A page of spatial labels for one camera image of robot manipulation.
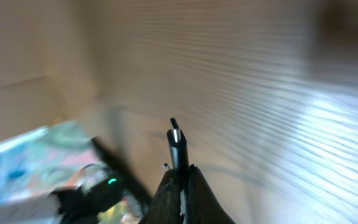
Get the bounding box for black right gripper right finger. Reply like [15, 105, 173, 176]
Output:
[188, 164, 235, 224]

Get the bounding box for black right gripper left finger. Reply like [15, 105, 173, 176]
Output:
[139, 169, 182, 224]

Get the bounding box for black USB charging cable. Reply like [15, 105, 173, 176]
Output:
[165, 117, 190, 175]

